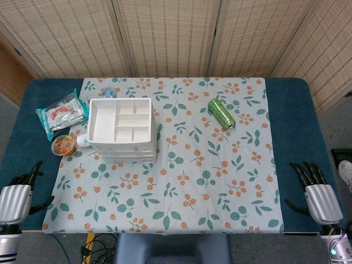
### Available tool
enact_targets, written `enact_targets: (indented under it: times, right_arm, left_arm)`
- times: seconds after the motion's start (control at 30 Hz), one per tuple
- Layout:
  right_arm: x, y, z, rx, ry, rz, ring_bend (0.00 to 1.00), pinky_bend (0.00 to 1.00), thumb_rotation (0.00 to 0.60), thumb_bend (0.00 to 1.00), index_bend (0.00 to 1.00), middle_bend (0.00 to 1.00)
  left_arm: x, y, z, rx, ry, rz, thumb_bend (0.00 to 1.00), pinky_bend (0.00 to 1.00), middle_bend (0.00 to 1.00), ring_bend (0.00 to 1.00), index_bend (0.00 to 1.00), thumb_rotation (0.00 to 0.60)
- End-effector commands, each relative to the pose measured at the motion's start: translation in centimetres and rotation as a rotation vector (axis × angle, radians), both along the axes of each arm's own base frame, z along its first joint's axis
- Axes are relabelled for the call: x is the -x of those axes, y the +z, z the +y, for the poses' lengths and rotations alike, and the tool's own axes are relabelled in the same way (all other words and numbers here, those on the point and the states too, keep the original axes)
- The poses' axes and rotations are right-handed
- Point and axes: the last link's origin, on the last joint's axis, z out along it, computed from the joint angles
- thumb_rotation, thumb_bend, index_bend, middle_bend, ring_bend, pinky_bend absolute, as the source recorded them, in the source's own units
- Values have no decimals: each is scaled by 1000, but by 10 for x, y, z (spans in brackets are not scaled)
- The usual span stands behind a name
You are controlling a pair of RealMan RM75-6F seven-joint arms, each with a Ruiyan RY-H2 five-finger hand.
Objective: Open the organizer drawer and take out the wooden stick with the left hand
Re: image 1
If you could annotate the floral fruit print tablecloth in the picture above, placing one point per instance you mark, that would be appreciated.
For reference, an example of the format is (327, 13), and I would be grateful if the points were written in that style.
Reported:
(192, 178)

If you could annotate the teal snack packet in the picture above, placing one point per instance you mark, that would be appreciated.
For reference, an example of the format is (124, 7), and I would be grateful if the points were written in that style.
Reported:
(61, 112)

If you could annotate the white drawer organizer with tray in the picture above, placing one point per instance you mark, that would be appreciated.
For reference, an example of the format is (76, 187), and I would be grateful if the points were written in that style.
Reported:
(101, 123)

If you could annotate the clear plastic drawer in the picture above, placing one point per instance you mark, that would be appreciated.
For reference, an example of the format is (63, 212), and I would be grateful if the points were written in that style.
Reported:
(123, 147)
(129, 160)

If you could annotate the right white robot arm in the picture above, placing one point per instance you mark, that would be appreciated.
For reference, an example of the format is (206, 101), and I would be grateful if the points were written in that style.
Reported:
(339, 247)

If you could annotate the green energy drink can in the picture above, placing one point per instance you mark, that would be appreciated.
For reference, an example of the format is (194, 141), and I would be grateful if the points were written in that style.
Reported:
(221, 112)

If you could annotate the white sneaker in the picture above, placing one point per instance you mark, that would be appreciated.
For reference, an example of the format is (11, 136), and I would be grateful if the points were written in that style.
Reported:
(346, 174)

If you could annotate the small white cup blue print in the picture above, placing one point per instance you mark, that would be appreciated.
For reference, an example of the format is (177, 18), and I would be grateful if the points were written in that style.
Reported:
(82, 140)

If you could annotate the dark blue table cover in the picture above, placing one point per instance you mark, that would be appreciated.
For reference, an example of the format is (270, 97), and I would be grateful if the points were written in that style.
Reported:
(294, 123)

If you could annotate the blue padded robot base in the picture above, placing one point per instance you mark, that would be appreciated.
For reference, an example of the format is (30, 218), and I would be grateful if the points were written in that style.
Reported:
(170, 247)

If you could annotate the clear bottle with blue label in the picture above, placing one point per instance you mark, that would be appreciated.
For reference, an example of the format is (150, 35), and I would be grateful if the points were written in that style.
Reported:
(108, 92)

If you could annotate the orange wooden board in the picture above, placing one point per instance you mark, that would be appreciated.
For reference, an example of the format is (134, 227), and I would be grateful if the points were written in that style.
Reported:
(11, 79)

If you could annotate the woven bamboo folding screen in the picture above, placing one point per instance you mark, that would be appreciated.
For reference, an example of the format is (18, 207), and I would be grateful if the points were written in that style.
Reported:
(170, 35)

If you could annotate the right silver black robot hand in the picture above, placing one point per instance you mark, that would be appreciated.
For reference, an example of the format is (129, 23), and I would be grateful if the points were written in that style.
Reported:
(324, 203)

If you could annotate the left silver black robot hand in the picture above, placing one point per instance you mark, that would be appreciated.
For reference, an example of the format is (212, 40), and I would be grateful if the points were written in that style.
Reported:
(15, 202)

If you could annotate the orange jelly cup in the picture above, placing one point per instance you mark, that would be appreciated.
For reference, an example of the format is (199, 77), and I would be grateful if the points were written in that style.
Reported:
(63, 145)

